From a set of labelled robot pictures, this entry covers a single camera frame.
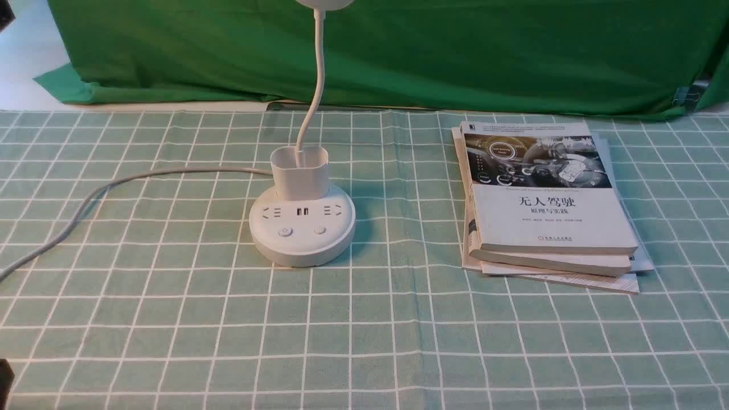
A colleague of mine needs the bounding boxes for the top book white cover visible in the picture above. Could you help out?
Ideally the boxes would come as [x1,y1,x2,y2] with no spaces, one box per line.
[460,120,639,256]

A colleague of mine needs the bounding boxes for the green checked tablecloth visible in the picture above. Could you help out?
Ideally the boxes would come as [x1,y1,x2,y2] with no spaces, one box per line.
[1,111,727,409]

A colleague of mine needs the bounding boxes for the bottom thin booklet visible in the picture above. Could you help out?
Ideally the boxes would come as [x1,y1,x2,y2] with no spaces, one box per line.
[461,136,656,294]

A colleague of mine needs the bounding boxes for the green backdrop cloth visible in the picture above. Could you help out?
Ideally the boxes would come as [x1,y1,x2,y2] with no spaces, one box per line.
[36,1,728,119]

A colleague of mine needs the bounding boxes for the black object left edge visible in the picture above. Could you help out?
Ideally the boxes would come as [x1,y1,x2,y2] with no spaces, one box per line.
[0,359,15,409]

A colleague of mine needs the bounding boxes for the dark object top left corner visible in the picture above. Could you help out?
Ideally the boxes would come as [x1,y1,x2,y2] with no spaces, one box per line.
[0,0,15,31]

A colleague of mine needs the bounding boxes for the grey lamp power cord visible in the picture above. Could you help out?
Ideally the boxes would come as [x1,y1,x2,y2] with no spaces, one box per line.
[0,166,274,282]

